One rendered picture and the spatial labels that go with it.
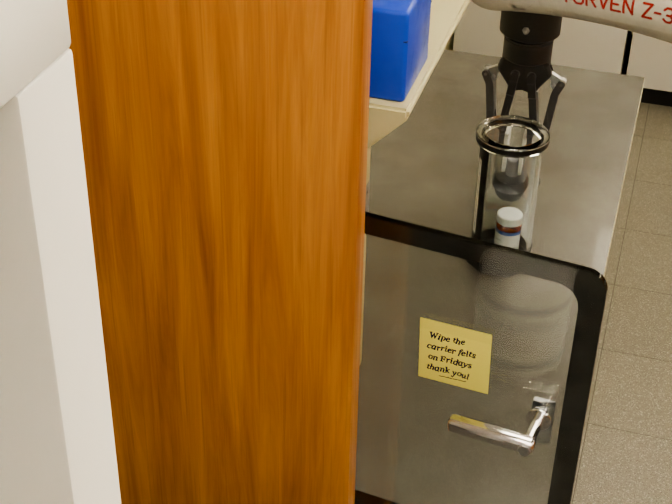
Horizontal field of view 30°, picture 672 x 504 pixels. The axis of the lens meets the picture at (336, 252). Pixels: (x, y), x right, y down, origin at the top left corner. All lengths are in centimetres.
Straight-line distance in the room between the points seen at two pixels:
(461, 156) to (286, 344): 106
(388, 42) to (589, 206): 105
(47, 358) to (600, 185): 201
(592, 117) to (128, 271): 134
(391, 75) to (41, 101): 97
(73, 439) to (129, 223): 100
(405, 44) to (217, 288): 30
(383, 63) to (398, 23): 4
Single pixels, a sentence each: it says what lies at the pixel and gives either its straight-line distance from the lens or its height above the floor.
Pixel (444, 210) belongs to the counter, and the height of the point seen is 94.
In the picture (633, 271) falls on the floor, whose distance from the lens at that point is 370.
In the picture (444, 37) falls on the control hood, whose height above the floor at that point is 151.
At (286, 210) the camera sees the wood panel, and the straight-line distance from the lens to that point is 116.
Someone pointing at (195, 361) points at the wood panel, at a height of 123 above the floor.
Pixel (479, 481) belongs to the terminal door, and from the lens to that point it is 138.
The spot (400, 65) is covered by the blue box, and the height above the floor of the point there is 155.
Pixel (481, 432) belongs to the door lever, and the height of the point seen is 121.
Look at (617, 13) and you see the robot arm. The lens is 169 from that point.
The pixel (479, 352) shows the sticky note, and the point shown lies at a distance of 127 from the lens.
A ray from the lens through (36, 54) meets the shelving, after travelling 20.
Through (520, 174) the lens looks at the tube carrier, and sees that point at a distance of 186.
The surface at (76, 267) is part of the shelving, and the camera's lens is 23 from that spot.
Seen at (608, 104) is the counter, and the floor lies 94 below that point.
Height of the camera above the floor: 205
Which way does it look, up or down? 34 degrees down
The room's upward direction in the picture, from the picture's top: 1 degrees clockwise
